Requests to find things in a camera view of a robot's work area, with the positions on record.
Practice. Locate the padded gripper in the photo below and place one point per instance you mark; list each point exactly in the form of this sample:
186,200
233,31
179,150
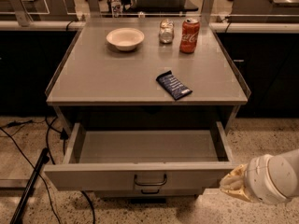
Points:
256,180

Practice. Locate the grey top drawer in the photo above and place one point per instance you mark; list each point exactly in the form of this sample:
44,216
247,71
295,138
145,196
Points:
128,160

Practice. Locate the grey drawer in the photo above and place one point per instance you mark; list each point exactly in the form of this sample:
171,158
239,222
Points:
128,160
148,193

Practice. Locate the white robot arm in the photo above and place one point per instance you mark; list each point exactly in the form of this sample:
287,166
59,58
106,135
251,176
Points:
266,179

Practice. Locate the grey bottom drawer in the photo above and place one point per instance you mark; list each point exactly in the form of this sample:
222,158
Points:
148,193

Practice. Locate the grey drawer cabinet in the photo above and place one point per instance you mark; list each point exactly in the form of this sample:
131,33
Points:
105,89

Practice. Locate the blue snack bar wrapper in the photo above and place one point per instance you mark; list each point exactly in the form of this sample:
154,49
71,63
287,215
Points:
172,85

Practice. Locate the glass jar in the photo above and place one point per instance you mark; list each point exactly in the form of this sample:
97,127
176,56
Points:
166,32

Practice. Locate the red coca-cola can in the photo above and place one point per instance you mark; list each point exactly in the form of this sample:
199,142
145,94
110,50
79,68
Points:
190,32

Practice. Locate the white bowl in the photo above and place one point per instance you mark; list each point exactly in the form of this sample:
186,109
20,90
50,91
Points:
125,39

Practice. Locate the plastic water bottle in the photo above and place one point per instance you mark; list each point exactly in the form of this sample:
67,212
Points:
116,8

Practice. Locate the black pole on floor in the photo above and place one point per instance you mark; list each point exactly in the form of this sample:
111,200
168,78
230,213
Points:
29,188

